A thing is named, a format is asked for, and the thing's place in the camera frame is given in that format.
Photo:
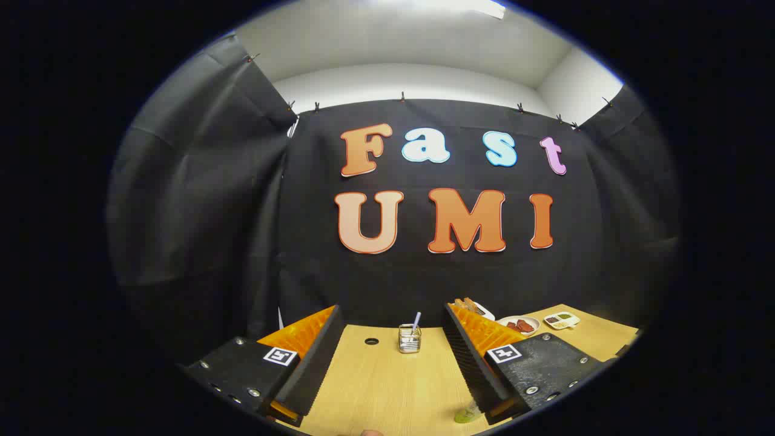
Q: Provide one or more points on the reddish brown food pieces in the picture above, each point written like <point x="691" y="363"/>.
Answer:
<point x="524" y="326"/>

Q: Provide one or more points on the striped straw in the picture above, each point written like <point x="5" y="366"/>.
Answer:
<point x="416" y="321"/>

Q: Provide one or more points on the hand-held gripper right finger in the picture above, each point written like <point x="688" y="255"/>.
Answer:
<point x="469" y="363"/>

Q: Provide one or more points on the white divided spice dish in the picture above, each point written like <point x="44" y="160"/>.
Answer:
<point x="562" y="320"/>

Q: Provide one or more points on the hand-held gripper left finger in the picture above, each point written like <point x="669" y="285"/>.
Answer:
<point x="315" y="363"/>

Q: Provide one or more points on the white toaster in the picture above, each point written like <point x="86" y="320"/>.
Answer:
<point x="485" y="313"/>

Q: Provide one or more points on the wooden table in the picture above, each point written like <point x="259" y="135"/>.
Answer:
<point x="387" y="387"/>

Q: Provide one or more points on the brown toast slice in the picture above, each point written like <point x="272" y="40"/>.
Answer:
<point x="468" y="303"/>

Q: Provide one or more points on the white oval plate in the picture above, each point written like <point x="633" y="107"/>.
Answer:
<point x="505" y="321"/>

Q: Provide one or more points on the clear plastic juice bottle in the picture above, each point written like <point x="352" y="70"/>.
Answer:
<point x="467" y="415"/>

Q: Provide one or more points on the black backdrop cloth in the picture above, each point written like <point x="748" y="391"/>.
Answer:
<point x="460" y="272"/>

